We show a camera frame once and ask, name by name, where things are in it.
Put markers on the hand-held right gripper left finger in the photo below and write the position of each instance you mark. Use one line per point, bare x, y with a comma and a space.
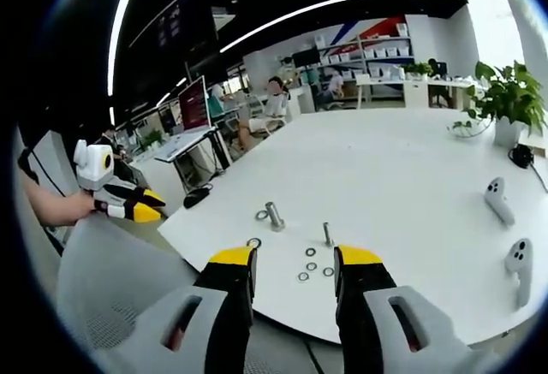
222, 297

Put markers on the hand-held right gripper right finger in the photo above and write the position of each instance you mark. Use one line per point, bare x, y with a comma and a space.
364, 301

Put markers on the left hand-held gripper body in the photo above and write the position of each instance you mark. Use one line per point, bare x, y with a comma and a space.
94, 164

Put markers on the small metal washer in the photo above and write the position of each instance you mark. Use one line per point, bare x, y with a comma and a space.
310, 252
311, 266
328, 271
303, 277

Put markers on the large metal washer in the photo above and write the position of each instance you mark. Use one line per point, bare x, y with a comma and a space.
254, 243
261, 215

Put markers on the small metal threaded stud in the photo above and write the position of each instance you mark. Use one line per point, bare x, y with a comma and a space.
327, 235

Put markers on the large metal threaded stud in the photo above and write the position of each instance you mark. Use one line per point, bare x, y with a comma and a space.
274, 215

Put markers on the grey mesh office chair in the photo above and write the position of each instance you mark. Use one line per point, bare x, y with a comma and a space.
120, 271

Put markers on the black computer mouse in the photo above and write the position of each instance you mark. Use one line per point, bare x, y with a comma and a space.
196, 197

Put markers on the white standing desk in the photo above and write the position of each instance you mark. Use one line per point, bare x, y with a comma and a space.
188, 145

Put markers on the computer monitor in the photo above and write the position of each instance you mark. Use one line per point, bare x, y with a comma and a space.
194, 106

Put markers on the curved ceiling light strip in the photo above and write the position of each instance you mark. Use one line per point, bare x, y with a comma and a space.
122, 23
334, 10

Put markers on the white handheld controller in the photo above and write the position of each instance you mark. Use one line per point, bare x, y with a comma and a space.
498, 200
520, 262

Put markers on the small black device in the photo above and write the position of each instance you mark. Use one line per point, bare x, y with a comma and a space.
521, 156

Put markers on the white counter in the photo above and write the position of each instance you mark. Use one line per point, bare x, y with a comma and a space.
415, 89

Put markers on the green plant in white pot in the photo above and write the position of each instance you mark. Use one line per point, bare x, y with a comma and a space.
509, 104

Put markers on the shelf with white bins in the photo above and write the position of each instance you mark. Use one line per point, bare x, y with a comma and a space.
368, 55

